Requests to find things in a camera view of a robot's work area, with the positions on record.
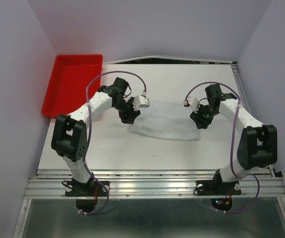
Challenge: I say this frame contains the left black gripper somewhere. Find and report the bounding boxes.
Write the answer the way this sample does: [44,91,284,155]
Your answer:
[113,97,140,125]

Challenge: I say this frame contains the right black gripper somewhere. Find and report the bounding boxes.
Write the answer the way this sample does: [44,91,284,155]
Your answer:
[189,103,218,129]

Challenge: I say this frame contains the white fabric skirt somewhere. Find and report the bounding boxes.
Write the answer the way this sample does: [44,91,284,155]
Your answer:
[129,101,200,141]

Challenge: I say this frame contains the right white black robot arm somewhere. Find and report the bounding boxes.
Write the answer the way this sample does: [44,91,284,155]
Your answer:
[184,82,278,196]

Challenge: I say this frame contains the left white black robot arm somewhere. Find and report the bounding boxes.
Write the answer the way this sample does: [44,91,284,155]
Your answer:
[51,77,141,197]

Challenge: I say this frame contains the red plastic tray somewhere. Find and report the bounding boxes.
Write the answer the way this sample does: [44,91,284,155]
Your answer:
[42,54,103,119]

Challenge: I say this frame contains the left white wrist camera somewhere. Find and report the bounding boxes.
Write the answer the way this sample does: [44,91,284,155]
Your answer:
[132,91,150,111]

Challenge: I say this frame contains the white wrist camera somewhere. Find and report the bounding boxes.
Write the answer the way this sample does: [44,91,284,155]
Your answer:
[132,91,150,111]
[183,97,199,112]

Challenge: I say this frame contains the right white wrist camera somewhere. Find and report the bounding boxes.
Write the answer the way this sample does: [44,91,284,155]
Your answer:
[183,97,199,112]

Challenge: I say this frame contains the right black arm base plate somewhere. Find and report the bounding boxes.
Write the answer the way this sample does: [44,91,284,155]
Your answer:
[193,180,241,196]

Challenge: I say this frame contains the aluminium front rail frame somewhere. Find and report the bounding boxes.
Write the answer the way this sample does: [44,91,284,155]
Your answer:
[24,169,285,199]

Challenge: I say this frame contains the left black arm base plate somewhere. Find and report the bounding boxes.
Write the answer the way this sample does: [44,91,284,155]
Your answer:
[61,179,107,197]

